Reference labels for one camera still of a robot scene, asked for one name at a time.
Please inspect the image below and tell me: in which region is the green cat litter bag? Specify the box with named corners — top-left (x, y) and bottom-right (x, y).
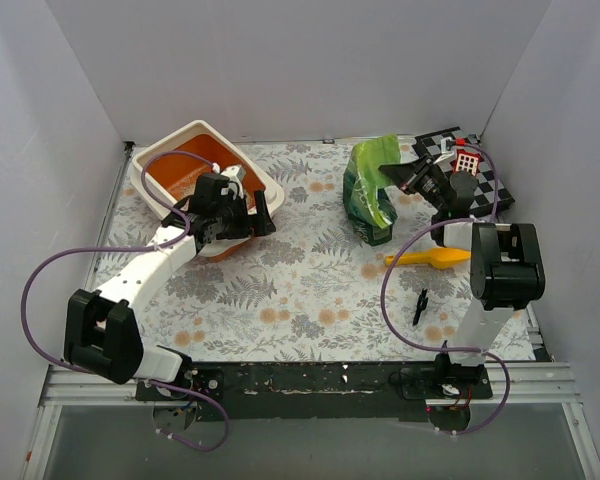
top-left (342, 134), bottom-right (401, 246)

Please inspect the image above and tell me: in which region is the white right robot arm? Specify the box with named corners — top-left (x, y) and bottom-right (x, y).
top-left (379, 155), bottom-right (546, 398)

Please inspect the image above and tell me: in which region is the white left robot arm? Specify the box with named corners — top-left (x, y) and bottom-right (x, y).
top-left (64, 165), bottom-right (276, 400)

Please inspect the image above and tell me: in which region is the white and orange litter box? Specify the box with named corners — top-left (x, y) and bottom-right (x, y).
top-left (132, 120), bottom-right (284, 262)

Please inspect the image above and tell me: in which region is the yellow plastic litter scoop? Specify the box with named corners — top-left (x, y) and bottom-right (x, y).
top-left (384, 247), bottom-right (471, 270)

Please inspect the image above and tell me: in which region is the red grid block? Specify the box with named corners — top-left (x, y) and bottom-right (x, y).
top-left (453, 148), bottom-right (482, 177)

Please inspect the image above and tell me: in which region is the black and grey checkerboard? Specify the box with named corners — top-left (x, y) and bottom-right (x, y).
top-left (413, 126), bottom-right (515, 217)

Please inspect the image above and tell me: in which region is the floral patterned table mat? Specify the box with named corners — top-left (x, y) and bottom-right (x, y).
top-left (82, 139), bottom-right (537, 362)

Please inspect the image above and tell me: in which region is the small black clip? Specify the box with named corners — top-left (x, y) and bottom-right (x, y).
top-left (412, 289), bottom-right (429, 326)

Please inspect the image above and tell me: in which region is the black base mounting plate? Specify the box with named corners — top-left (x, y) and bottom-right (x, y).
top-left (134, 360), bottom-right (494, 421)

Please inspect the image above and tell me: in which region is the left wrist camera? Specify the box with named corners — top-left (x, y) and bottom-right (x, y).
top-left (221, 164), bottom-right (246, 187)

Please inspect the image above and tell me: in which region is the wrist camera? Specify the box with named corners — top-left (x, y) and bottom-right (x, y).
top-left (440, 136), bottom-right (465, 157)
top-left (221, 164), bottom-right (246, 187)

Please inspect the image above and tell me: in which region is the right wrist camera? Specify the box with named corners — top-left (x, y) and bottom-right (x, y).
top-left (440, 136), bottom-right (465, 157)

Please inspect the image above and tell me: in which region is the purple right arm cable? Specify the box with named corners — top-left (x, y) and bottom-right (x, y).
top-left (382, 142), bottom-right (512, 435)

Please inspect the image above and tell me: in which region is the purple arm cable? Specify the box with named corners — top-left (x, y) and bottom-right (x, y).
top-left (21, 150), bottom-right (231, 452)
top-left (382, 142), bottom-right (512, 435)

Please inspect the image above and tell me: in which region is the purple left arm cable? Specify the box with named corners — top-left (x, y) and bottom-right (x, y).
top-left (21, 150), bottom-right (231, 452)

